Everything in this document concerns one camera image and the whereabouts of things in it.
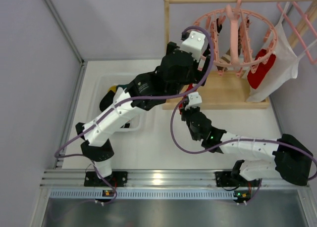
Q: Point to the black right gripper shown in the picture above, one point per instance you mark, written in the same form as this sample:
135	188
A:
186	111

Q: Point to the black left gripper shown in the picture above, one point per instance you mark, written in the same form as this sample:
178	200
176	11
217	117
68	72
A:
206	58

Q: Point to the pink round clip hanger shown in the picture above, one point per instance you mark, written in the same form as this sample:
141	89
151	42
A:
241	53

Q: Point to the red Christmas sock front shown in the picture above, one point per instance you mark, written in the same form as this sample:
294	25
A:
181	106

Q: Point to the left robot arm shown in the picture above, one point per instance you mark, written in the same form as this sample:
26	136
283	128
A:
143	93

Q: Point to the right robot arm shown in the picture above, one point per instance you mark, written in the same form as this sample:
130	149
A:
284	158

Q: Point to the pink clothes hanger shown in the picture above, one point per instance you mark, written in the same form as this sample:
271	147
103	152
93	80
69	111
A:
305	24

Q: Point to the wooden clothes rack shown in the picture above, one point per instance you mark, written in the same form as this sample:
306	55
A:
226	91

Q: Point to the brown beige striped sock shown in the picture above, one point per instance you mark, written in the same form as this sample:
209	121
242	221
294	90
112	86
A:
226	58

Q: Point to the hanging black striped sock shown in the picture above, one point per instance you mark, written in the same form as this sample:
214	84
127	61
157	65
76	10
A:
220	22

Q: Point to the white plastic mesh basket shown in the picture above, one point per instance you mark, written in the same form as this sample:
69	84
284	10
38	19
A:
102	85

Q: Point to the yellow sock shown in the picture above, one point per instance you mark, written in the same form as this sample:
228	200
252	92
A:
113	88

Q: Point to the black sock with white stripes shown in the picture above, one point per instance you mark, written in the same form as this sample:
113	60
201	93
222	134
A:
127	125

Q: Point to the red sock rear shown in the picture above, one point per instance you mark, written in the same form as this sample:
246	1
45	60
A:
256	78

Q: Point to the white tank top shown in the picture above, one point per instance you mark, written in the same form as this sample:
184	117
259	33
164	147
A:
284	68

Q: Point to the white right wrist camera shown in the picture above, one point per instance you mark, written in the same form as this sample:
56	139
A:
194	100

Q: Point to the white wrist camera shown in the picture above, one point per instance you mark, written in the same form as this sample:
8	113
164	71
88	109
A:
194	100
194	44

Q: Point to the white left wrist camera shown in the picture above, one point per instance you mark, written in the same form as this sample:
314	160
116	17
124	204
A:
194	44

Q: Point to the aluminium mounting rail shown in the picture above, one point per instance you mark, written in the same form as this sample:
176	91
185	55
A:
135	179

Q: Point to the grey slotted cable duct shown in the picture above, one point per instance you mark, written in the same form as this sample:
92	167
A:
148	194

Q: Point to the aluminium frame post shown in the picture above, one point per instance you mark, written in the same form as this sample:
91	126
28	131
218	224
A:
62	27

